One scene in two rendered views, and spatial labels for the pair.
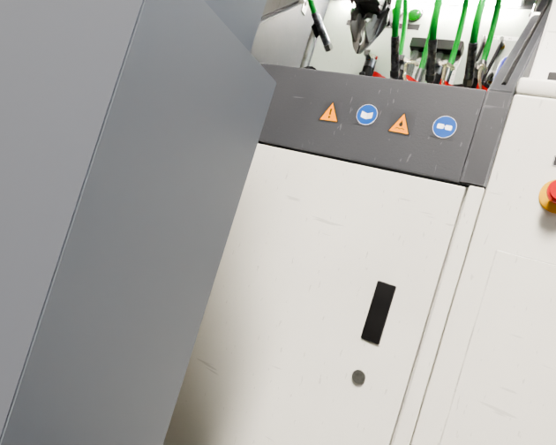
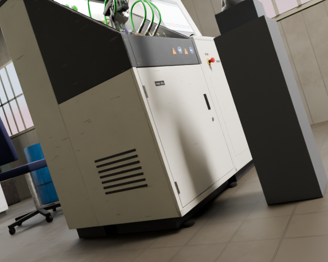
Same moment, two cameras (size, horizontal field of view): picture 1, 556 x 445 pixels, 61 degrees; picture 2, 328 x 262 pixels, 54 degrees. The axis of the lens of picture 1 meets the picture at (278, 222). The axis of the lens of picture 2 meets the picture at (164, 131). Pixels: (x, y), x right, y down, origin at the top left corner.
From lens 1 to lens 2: 194 cm
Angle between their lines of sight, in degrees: 81
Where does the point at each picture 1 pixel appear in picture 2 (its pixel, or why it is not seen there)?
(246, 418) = (207, 148)
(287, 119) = (167, 55)
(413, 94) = (183, 42)
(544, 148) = (202, 51)
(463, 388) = (221, 108)
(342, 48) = not seen: hidden behind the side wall
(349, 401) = (214, 126)
